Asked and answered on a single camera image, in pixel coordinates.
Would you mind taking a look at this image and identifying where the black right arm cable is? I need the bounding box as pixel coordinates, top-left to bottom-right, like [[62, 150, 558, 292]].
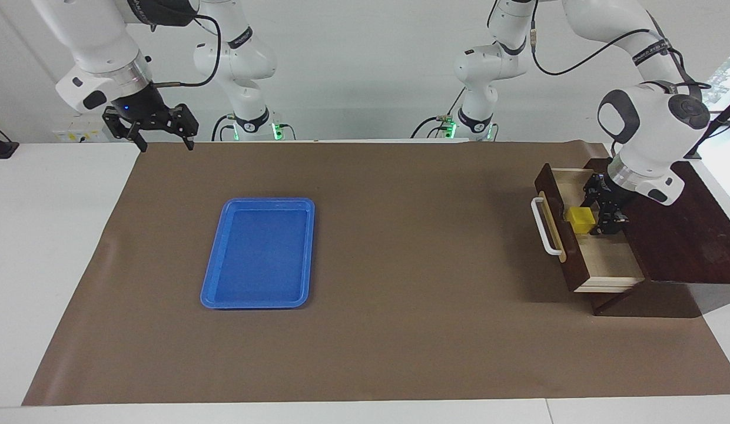
[[152, 9, 223, 88]]

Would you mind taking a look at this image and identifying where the brown table mat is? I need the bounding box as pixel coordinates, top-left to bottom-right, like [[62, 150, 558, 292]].
[[22, 140, 730, 407]]

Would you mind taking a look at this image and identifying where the wooden drawer with white handle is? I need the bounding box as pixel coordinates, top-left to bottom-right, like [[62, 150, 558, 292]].
[[531, 163, 647, 293]]

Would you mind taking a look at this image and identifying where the dark wooden drawer cabinet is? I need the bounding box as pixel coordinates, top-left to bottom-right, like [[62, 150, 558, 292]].
[[583, 158, 730, 319]]

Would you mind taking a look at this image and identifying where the white wall socket box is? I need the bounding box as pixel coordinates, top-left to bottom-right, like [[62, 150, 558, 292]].
[[52, 115, 110, 143]]

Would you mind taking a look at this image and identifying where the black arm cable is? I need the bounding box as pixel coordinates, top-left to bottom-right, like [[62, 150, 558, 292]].
[[152, 9, 223, 88], [489, 0, 714, 148]]

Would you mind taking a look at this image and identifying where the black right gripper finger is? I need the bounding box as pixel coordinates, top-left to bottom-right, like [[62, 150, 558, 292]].
[[162, 103, 200, 151], [102, 106, 148, 153]]

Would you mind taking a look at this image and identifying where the yellow cube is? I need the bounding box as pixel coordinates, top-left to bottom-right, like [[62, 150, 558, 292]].
[[565, 206, 596, 235]]

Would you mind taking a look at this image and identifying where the black clamp stand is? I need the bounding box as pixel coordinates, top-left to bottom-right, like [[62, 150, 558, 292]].
[[686, 94, 730, 160]]

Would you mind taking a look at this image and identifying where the blue plastic tray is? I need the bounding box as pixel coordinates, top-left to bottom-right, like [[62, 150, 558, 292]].
[[200, 197, 316, 310]]

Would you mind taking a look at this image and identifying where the black desk mount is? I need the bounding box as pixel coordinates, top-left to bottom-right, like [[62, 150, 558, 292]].
[[0, 122, 19, 160]]

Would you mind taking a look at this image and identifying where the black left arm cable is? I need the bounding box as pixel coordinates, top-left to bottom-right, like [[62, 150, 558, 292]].
[[489, 0, 714, 148]]

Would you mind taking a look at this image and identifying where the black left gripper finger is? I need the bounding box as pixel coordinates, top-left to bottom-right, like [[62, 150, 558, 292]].
[[582, 173, 604, 207], [596, 203, 631, 237]]

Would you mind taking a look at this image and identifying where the black base cable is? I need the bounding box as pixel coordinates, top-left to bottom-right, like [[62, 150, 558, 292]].
[[211, 114, 239, 142], [411, 88, 467, 139]]

